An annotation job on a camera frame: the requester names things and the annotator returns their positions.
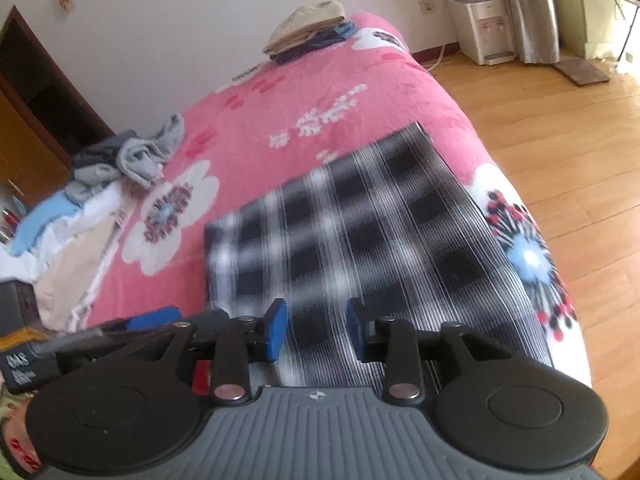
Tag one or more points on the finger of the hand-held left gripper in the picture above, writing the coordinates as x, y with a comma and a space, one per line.
155, 319
210, 320

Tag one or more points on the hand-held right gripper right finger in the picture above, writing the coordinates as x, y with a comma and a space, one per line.
359, 327

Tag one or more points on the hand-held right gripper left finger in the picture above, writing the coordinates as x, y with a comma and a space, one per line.
276, 327

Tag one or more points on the black white plaid shirt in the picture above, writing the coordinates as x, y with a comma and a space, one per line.
375, 230

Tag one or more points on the person's left hand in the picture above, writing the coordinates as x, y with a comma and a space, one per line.
15, 455

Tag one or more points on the white garment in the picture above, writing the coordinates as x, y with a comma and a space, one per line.
95, 210

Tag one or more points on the grey sweatshirt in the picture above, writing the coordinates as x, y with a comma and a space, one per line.
145, 155

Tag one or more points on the brown wooden wardrobe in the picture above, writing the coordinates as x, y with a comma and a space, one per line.
35, 90

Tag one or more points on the pink floral blanket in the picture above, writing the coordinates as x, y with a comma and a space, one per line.
310, 90

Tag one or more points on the folded blue jeans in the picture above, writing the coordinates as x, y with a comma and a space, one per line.
320, 42

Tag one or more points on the folded beige garment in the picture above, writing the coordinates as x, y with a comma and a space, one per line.
305, 22

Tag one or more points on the white water dispenser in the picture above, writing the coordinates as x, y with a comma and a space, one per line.
480, 30

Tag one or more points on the brown floor mat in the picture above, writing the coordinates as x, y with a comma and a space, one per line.
582, 71

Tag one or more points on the beige curtain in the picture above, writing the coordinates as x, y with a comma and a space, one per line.
530, 10

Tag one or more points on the wall socket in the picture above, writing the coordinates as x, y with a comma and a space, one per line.
428, 5

